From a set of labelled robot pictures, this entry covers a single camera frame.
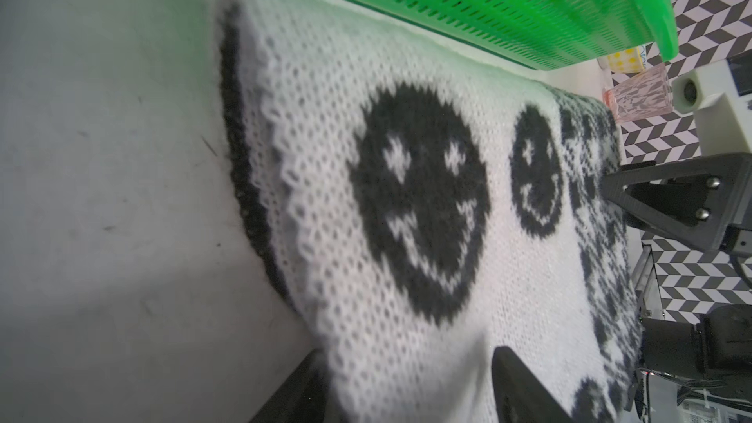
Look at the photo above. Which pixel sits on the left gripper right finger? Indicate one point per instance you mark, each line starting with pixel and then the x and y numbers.
pixel 519 396

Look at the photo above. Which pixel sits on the pink transparent cup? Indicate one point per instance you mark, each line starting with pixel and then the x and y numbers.
pixel 646 95

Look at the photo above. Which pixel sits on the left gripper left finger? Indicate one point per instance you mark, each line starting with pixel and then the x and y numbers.
pixel 302 397

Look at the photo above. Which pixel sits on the smiley black white scarf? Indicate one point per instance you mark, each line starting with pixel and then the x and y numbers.
pixel 419 210

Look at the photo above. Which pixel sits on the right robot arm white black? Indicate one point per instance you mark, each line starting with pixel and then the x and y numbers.
pixel 713 355

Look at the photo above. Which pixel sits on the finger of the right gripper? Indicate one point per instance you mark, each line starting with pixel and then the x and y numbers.
pixel 704 202

